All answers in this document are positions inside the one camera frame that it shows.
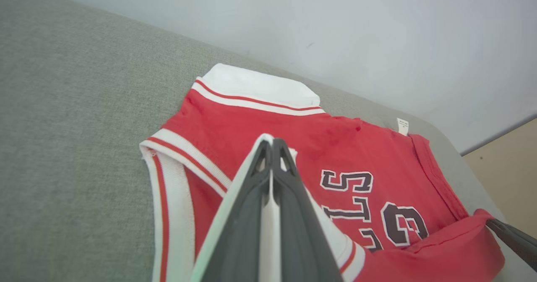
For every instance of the red basketball jersey white trim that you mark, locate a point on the red basketball jersey white trim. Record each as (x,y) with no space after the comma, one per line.
(251,122)

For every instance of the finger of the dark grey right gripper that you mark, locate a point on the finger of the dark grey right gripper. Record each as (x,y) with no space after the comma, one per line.
(520,246)

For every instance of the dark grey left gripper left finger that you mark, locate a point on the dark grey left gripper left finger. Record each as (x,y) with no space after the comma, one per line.
(239,240)

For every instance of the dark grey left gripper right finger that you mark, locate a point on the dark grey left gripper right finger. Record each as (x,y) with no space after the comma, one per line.
(302,240)

